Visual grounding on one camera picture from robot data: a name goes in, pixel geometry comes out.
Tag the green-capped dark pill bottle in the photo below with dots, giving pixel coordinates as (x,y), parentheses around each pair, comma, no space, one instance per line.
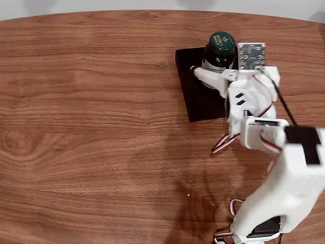
(218,54)

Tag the shallow black box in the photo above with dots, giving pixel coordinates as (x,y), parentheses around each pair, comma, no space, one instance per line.
(200,106)

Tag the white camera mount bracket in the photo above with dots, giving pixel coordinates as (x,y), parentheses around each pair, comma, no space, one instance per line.
(271,75)

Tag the camera circuit board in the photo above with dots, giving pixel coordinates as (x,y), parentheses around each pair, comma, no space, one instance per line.
(252,56)

